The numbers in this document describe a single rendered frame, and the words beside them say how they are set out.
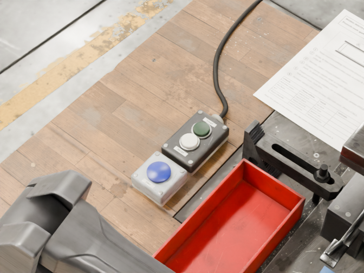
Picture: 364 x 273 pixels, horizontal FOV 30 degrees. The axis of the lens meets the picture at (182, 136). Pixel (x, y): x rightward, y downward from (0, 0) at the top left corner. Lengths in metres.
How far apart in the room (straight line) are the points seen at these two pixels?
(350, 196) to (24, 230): 0.57
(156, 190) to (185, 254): 0.11
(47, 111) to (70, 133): 1.22
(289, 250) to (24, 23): 1.87
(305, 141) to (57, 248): 0.67
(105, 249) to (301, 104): 0.70
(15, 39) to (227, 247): 1.78
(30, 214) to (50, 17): 2.10
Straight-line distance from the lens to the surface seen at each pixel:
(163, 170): 1.11
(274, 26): 1.38
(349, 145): 0.91
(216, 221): 1.10
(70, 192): 0.64
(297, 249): 1.09
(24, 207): 0.70
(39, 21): 2.75
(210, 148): 1.14
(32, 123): 2.41
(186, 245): 1.08
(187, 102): 1.24
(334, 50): 1.35
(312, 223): 1.11
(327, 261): 0.99
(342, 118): 1.24
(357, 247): 1.07
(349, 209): 1.04
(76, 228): 0.63
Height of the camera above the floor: 1.86
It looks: 54 degrees down
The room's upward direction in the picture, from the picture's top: 2 degrees counter-clockwise
